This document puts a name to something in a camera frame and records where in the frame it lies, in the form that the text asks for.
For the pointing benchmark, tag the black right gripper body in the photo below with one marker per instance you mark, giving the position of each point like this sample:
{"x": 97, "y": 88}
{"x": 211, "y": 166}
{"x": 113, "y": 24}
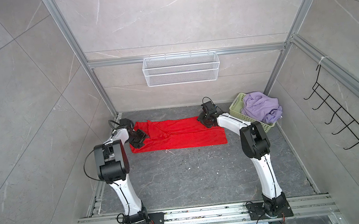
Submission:
{"x": 204, "y": 119}

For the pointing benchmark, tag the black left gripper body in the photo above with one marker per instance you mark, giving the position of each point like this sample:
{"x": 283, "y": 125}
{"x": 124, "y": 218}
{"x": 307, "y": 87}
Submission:
{"x": 138, "y": 138}

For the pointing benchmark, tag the red t-shirt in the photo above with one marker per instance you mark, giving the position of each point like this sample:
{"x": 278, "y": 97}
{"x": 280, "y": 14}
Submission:
{"x": 178, "y": 134}

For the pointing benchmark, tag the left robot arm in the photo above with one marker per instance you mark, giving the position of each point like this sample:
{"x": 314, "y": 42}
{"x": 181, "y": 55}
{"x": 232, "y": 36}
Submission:
{"x": 112, "y": 167}

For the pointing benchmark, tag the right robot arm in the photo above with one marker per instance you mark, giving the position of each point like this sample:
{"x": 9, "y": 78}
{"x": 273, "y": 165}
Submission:
{"x": 255, "y": 145}

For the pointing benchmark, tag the green plastic basket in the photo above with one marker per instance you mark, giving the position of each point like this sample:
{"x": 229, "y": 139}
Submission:
{"x": 235, "y": 111}

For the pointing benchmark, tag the purple t-shirt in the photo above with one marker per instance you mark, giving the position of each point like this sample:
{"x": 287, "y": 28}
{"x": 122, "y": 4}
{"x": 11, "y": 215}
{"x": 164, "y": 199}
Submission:
{"x": 262, "y": 108}

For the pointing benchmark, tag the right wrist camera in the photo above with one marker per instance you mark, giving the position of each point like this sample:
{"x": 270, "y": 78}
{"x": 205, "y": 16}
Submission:
{"x": 209, "y": 108}

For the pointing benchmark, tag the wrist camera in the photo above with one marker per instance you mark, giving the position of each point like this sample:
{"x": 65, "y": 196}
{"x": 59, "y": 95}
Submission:
{"x": 126, "y": 124}
{"x": 209, "y": 108}

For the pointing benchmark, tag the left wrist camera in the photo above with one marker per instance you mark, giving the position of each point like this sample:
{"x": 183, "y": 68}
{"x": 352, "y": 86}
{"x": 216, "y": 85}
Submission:
{"x": 126, "y": 124}

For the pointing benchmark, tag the white wire mesh basket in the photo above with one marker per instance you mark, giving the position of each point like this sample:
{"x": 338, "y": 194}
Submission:
{"x": 180, "y": 69}

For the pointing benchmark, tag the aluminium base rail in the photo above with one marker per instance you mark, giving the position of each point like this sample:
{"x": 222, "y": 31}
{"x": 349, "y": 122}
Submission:
{"x": 313, "y": 209}

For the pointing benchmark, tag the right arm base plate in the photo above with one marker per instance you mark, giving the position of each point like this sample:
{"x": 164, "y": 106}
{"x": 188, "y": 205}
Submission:
{"x": 260, "y": 211}

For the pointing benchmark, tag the black wire hook rack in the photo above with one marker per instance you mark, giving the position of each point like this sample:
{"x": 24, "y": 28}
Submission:
{"x": 338, "y": 111}

